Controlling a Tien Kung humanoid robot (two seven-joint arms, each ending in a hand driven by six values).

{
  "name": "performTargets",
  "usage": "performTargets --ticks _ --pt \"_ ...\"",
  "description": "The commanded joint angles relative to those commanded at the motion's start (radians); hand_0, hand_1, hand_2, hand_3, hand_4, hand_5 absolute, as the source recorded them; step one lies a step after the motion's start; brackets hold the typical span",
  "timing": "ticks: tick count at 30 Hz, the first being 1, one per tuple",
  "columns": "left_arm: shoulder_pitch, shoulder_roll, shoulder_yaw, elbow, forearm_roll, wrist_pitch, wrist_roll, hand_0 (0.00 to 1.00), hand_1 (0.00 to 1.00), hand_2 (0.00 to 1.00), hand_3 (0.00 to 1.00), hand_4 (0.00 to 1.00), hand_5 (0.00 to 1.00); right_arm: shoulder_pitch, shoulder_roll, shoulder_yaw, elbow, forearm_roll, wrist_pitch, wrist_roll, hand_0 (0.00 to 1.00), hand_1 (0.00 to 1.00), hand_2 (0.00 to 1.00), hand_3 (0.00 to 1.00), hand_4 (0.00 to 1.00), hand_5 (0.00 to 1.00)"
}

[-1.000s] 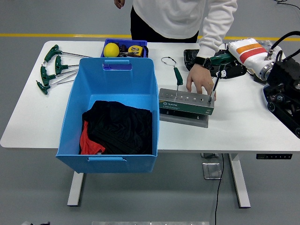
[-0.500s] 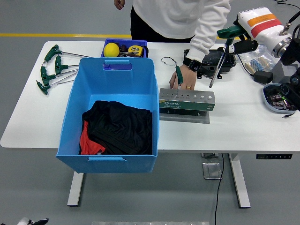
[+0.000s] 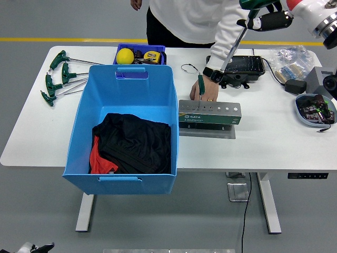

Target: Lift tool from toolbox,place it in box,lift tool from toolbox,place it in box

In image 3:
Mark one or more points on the person's right hand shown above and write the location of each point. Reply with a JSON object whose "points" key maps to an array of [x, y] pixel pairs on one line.
{"points": [[136, 4]]}

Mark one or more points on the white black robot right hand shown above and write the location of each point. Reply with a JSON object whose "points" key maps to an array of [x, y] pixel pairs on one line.
{"points": [[302, 10]]}

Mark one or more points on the person's left hand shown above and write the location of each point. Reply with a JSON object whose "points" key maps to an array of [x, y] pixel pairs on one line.
{"points": [[210, 91]]}

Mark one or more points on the black white robot left hand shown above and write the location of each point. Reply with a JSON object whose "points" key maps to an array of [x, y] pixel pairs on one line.
{"points": [[42, 248]]}

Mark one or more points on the metal green tool rack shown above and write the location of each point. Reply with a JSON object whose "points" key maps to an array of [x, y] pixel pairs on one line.
{"points": [[210, 120]]}

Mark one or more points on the person's left forearm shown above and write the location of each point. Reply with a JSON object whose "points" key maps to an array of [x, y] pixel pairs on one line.
{"points": [[226, 42]]}

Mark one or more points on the grey box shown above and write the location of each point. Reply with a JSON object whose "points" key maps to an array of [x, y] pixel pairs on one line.
{"points": [[314, 79]]}

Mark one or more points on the large light blue plastic box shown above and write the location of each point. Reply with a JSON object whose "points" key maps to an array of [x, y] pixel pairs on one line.
{"points": [[126, 92]]}

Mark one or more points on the black wrist watch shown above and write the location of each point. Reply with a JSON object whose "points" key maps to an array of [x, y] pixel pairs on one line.
{"points": [[214, 75]]}

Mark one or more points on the small dark blue bin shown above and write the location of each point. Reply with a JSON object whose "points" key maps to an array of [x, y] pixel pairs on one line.
{"points": [[140, 47]]}

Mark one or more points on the black device case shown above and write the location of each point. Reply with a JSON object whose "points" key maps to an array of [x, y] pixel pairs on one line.
{"points": [[247, 66]]}

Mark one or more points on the clear plastic parts bag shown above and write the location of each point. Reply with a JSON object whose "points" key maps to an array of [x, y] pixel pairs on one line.
{"points": [[289, 56]]}

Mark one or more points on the dark brown tape roll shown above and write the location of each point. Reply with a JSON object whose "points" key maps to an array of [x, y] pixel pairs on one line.
{"points": [[138, 54]]}

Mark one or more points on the person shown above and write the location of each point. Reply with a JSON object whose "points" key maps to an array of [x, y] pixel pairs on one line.
{"points": [[184, 18]]}

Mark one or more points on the yellow ball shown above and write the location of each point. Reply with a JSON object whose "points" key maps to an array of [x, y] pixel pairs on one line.
{"points": [[125, 56]]}

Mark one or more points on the yellow tape measure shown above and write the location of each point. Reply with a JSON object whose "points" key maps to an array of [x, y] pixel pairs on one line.
{"points": [[152, 56]]}

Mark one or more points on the white table leg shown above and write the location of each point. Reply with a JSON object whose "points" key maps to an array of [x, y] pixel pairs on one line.
{"points": [[269, 208], [84, 213]]}

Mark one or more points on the small black object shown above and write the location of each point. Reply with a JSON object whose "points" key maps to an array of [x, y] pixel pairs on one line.
{"points": [[163, 58]]}

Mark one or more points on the black power adapter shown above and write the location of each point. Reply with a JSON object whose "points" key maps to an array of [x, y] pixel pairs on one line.
{"points": [[295, 85]]}

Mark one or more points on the black cloth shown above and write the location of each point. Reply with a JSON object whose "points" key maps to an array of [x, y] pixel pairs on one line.
{"points": [[137, 142]]}

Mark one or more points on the pale blue parts bowl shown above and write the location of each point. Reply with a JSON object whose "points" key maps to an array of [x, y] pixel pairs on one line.
{"points": [[313, 112]]}

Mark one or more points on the red cloth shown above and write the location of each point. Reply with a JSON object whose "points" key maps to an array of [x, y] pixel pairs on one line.
{"points": [[101, 163]]}

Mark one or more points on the metal floor plate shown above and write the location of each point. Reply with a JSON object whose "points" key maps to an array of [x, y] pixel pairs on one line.
{"points": [[238, 192]]}

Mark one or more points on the black table control panel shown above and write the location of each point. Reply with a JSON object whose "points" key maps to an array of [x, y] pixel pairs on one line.
{"points": [[308, 175]]}

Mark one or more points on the metal bracket under table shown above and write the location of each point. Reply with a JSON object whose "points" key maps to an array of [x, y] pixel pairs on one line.
{"points": [[235, 174]]}

